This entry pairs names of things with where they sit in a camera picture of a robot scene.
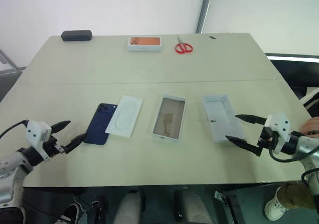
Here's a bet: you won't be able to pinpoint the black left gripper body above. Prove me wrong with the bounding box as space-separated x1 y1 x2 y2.
42 133 66 158

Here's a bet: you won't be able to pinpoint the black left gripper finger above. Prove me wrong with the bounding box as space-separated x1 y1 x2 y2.
51 120 71 135
62 131 89 155

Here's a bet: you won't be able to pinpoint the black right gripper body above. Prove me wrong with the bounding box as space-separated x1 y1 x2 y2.
256 125 279 151

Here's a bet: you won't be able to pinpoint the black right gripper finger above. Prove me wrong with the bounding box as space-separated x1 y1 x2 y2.
235 113 267 125
225 135 263 158

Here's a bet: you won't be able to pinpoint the dark blue smartphone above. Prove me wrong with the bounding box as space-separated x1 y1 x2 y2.
83 103 118 145

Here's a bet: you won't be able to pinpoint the pale grey moulded box half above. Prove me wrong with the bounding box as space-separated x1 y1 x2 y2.
202 93 248 143

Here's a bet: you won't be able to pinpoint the white phone box brown inside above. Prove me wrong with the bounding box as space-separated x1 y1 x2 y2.
152 94 187 141

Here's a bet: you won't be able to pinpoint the white box with orange picture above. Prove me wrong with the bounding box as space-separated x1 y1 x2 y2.
128 36 163 53

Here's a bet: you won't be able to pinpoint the person's bare hand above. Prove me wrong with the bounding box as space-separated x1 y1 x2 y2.
300 116 319 137

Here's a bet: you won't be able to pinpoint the white embossed paper insert tray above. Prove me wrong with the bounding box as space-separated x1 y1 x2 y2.
105 95 144 138

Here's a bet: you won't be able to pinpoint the white object with black stripe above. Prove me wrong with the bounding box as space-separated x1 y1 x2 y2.
298 87 319 111

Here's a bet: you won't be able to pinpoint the khaki trouser leg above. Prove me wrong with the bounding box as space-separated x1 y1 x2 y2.
277 183 317 210

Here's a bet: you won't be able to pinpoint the black sneaker with white sole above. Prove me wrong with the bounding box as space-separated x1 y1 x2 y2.
54 203 81 224

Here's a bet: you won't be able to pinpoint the black fabric case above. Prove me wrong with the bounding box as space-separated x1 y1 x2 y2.
61 30 94 42

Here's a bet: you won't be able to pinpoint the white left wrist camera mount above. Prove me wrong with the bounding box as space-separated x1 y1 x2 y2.
25 120 52 163

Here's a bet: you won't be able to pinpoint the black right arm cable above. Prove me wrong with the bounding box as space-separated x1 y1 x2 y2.
268 144 319 192

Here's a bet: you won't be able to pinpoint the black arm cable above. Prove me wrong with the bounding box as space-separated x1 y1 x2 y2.
0 120 28 139
268 144 319 192

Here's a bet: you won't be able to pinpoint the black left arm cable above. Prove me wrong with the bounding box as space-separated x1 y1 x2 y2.
0 120 28 139

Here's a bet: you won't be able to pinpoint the black table leg bracket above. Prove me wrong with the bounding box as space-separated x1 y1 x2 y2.
214 190 239 224

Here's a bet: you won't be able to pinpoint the grey metal frame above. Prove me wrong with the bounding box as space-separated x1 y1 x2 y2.
0 49 27 77

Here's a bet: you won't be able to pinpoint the red handled scissors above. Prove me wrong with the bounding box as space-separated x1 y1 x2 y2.
174 35 194 54

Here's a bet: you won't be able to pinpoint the grey metal post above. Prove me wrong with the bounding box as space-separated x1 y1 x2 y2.
195 0 215 34

